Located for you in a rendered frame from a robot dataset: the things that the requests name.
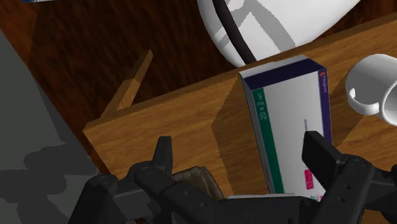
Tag white mug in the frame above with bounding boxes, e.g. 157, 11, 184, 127
344, 53, 397, 127

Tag wooden table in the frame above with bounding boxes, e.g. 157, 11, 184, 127
83, 12, 397, 224

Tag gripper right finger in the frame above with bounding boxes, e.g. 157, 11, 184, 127
301, 130, 397, 224

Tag white box with blue band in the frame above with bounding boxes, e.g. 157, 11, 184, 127
239, 55, 333, 199

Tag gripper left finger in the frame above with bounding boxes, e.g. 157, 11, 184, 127
68, 136, 225, 224

